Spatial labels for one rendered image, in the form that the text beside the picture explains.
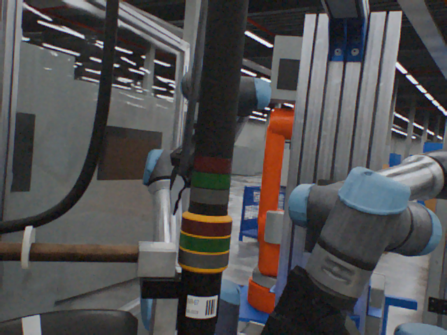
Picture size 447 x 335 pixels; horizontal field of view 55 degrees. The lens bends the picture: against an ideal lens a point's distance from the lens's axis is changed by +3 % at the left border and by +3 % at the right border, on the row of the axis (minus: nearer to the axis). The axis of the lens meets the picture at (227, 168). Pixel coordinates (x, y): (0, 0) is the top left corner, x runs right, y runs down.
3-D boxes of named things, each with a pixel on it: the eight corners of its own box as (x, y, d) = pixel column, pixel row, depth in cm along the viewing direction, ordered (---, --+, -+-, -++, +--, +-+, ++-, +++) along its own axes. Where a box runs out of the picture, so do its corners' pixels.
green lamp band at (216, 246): (182, 252, 33) (184, 236, 33) (175, 239, 38) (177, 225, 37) (235, 254, 34) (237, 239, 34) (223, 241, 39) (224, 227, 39)
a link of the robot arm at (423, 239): (377, 197, 69) (339, 184, 62) (452, 210, 61) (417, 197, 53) (367, 245, 69) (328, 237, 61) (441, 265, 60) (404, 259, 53)
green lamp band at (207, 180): (194, 187, 34) (195, 172, 34) (188, 183, 37) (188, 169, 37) (234, 190, 34) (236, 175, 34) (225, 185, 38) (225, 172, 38)
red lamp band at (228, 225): (184, 236, 33) (185, 220, 33) (177, 225, 37) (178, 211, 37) (237, 238, 34) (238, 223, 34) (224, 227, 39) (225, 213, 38)
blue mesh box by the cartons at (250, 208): (237, 240, 745) (242, 185, 740) (269, 232, 852) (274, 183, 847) (282, 251, 697) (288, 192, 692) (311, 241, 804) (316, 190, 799)
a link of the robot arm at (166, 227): (204, 325, 107) (193, 144, 134) (143, 327, 102) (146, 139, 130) (193, 334, 116) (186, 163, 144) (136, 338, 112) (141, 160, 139)
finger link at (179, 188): (183, 213, 99) (200, 178, 97) (171, 216, 93) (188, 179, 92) (172, 206, 100) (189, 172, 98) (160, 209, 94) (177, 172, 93)
